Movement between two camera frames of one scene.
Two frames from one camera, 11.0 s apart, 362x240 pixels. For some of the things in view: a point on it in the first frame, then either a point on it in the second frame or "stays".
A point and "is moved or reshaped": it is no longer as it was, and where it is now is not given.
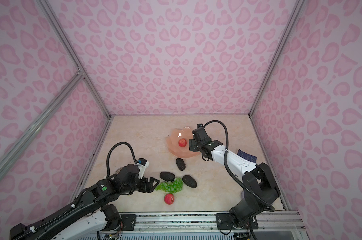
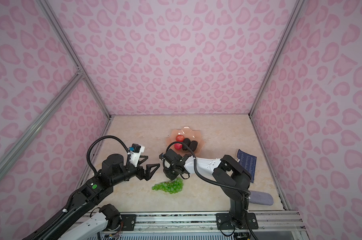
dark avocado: x=189 y=181 -> x=187 y=141
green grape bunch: x=173 y=186 stays
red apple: x=182 y=142 is moved or reshaped
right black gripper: x=192 y=144 -> x=168 y=175
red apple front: x=169 y=198 -> x=178 y=146
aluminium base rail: x=208 y=222 stays
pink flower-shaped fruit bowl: x=173 y=139 stays
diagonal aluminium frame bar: x=1 y=165 stays
